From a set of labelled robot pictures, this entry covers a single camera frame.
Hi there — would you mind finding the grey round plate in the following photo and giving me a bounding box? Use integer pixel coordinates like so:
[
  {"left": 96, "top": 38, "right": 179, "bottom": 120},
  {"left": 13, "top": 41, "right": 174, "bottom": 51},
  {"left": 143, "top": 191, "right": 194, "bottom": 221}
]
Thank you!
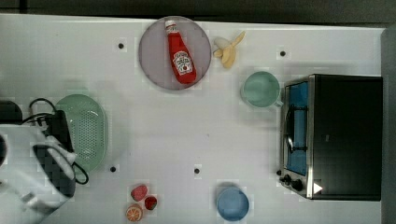
[{"left": 138, "top": 16, "right": 211, "bottom": 91}]

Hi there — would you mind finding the pink toy strawberry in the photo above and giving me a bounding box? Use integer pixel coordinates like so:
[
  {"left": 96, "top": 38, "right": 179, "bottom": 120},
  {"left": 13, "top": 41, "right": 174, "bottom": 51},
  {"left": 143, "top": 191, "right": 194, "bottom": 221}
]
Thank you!
[{"left": 131, "top": 185, "right": 148, "bottom": 202}]

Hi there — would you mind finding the red toy strawberry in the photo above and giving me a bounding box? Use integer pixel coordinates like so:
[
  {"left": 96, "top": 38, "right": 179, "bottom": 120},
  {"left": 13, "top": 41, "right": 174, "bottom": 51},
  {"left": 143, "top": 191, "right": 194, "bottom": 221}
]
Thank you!
[{"left": 145, "top": 196, "right": 158, "bottom": 210}]

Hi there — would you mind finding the toy orange half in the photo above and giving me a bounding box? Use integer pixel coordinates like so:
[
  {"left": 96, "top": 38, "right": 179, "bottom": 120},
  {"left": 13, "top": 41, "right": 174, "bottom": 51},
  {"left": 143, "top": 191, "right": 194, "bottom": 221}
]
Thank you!
[{"left": 126, "top": 203, "right": 143, "bottom": 222}]

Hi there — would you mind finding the red ketchup bottle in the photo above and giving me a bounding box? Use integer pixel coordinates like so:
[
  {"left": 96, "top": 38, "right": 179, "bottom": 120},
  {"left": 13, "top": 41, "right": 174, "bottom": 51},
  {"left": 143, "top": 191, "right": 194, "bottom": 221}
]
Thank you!
[{"left": 164, "top": 20, "right": 197, "bottom": 84}]

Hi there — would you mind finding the green oval plastic strainer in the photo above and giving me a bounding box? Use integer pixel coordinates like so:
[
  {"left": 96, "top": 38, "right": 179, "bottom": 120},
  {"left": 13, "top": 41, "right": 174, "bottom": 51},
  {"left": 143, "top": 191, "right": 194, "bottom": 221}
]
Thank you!
[{"left": 56, "top": 94, "right": 108, "bottom": 173}]

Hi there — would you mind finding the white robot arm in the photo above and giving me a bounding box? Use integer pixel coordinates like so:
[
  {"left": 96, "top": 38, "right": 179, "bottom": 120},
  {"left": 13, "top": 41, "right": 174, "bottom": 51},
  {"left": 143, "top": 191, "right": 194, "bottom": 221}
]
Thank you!
[{"left": 1, "top": 111, "right": 77, "bottom": 224}]

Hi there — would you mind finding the peeled toy banana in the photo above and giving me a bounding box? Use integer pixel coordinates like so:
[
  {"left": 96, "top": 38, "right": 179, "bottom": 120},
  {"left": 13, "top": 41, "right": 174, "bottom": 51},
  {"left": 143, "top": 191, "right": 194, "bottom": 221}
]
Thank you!
[{"left": 213, "top": 31, "right": 246, "bottom": 69}]

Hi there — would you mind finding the silver toaster oven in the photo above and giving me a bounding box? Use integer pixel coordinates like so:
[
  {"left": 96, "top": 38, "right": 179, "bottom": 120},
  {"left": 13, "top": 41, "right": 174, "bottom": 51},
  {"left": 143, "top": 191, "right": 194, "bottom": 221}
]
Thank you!
[{"left": 276, "top": 74, "right": 383, "bottom": 201}]

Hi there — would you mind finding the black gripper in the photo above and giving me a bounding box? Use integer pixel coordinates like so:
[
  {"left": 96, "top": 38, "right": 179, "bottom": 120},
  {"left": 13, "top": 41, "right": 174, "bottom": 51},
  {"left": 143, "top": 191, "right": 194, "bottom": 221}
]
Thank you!
[{"left": 44, "top": 110, "right": 75, "bottom": 153}]

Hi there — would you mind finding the light green mug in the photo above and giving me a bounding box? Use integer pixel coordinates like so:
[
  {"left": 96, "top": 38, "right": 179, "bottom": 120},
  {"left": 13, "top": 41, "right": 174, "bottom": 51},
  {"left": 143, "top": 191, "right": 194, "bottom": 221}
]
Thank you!
[{"left": 240, "top": 71, "right": 283, "bottom": 108}]

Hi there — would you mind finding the blue cup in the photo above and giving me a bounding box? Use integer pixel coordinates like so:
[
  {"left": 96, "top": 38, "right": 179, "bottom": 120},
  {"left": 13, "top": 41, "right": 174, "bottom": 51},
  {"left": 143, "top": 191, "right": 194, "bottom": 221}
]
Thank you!
[{"left": 217, "top": 187, "right": 249, "bottom": 221}]

